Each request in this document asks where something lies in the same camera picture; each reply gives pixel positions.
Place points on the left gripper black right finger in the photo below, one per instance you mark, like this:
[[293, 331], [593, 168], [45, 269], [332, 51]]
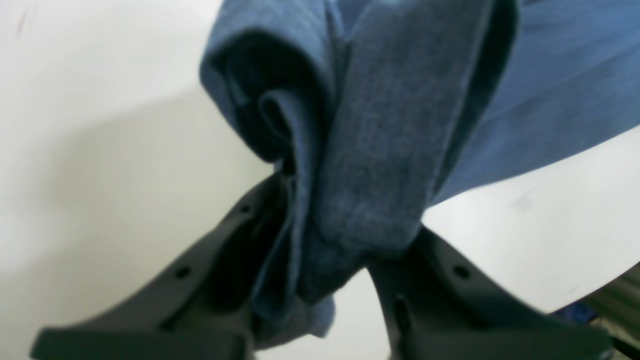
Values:
[[438, 306]]

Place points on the dark blue printed T-shirt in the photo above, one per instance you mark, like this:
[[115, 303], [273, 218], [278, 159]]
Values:
[[380, 109]]

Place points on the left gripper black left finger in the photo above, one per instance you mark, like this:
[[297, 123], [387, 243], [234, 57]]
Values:
[[198, 308]]

